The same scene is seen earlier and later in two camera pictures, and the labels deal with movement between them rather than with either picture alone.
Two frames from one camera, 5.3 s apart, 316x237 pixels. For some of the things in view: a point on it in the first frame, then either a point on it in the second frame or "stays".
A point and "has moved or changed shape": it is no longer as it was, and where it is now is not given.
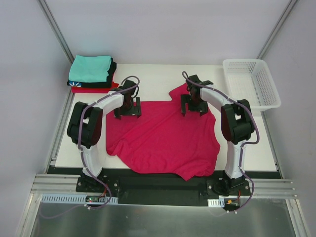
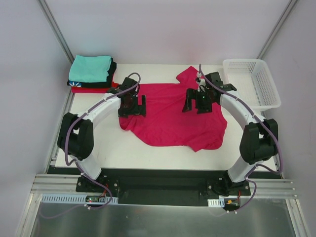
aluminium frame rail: x=55 y=184 stays
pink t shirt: x=162 y=140 has moved or changed shape
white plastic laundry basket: x=249 y=80 stays
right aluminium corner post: x=275 y=29 stays
